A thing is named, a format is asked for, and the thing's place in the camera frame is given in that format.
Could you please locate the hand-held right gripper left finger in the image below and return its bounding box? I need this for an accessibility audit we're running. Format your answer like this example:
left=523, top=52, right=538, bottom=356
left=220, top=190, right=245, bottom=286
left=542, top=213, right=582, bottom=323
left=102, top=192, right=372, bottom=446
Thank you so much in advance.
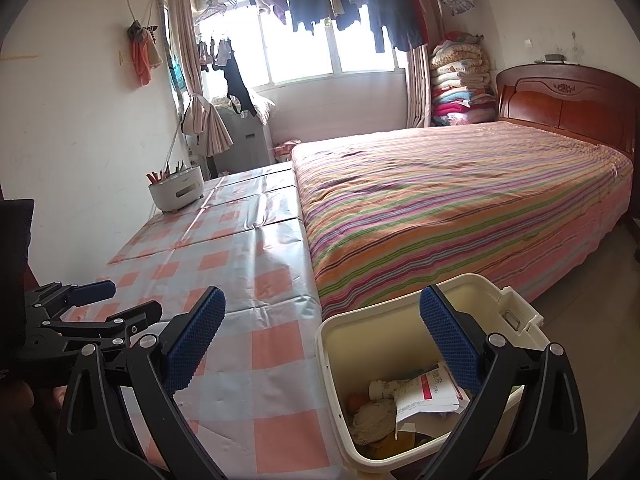
left=56, top=286, right=236, bottom=480

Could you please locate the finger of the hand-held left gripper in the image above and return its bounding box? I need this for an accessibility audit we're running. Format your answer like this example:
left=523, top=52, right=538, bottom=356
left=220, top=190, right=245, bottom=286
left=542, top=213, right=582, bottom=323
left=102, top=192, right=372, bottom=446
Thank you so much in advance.
left=25, top=281, right=117, bottom=321
left=17, top=300, right=164, bottom=361

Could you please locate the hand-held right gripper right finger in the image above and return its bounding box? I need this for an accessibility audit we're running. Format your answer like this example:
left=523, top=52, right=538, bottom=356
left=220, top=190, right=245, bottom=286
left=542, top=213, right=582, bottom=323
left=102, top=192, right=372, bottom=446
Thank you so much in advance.
left=419, top=284, right=590, bottom=480

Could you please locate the cream plastic bin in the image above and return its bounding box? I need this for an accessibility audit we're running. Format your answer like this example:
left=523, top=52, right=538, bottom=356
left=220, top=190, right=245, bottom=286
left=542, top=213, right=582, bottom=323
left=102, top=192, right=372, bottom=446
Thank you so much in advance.
left=315, top=273, right=546, bottom=473

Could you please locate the white red paper box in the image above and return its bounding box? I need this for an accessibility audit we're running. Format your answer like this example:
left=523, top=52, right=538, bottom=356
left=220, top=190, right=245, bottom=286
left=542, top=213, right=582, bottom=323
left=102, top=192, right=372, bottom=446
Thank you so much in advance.
left=395, top=360, right=471, bottom=423

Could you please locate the cream yarn ball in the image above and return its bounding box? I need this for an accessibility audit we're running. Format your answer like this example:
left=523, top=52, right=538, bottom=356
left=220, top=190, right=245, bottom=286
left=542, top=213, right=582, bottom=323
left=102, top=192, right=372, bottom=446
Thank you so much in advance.
left=349, top=400, right=398, bottom=446

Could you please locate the white utensil holder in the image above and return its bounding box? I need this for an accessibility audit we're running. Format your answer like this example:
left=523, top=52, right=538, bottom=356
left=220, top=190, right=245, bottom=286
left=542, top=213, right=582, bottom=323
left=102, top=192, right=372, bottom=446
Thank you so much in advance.
left=148, top=167, right=205, bottom=212

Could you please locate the bunch of red pens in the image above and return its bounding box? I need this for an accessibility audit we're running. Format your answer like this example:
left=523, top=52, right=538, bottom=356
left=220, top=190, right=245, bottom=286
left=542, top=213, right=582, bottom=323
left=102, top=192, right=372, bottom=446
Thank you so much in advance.
left=146, top=160, right=186, bottom=183

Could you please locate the bed with striped sheet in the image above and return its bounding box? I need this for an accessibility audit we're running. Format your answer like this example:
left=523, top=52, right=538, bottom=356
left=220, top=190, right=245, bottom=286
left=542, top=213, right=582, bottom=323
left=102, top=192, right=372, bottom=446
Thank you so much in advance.
left=291, top=121, right=635, bottom=321

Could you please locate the white floor appliance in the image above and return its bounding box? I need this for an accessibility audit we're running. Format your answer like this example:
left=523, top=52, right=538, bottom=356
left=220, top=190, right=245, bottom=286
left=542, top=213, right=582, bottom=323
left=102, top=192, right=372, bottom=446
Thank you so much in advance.
left=212, top=105, right=275, bottom=176

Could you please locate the orange cloth on hook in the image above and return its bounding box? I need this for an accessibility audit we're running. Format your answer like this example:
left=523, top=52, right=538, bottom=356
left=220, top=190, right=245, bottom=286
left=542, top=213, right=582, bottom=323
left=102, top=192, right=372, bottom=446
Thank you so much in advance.
left=126, top=20, right=163, bottom=87

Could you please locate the cream cloth on appliance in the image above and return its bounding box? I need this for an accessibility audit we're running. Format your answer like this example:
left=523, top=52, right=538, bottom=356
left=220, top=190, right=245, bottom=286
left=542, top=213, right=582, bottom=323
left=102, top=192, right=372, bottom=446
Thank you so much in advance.
left=210, top=92, right=277, bottom=126

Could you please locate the black hanging vest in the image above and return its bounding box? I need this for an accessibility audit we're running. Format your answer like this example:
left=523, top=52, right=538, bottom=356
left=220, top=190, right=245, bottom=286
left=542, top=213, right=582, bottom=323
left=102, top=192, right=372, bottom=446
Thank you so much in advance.
left=223, top=52, right=256, bottom=116

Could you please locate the plain striped curtain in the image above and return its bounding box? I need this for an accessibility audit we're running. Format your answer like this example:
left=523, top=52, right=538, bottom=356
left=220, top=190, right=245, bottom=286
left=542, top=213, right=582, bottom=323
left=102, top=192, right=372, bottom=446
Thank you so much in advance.
left=404, top=45, right=432, bottom=129

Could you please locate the stack of folded blankets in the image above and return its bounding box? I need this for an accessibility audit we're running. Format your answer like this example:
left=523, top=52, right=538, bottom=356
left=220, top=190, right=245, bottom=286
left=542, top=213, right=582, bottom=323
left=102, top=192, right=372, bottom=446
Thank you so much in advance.
left=429, top=32, right=496, bottom=127

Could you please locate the wooden bed headboard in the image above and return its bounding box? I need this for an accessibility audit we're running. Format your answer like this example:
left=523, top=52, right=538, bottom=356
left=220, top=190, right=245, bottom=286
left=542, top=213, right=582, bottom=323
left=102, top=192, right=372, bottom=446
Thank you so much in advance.
left=495, top=64, right=640, bottom=161

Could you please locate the small laundry on pegs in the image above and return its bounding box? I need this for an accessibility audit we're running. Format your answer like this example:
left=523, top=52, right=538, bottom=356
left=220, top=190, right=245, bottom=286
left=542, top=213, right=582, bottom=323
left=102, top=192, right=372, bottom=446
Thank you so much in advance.
left=196, top=35, right=235, bottom=72

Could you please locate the striped curtain with tie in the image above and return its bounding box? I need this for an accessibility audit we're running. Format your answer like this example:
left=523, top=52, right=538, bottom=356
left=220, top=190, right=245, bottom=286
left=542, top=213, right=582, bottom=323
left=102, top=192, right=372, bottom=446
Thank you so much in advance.
left=165, top=0, right=235, bottom=157

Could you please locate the window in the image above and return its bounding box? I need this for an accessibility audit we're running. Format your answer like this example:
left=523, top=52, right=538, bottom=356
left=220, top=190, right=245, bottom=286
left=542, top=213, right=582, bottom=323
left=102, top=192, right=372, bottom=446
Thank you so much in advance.
left=197, top=2, right=408, bottom=88

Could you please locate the row of hanging clothes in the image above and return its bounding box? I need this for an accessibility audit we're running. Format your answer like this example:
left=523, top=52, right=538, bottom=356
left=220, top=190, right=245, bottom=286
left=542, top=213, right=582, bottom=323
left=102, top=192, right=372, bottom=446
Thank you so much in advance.
left=248, top=0, right=476, bottom=53

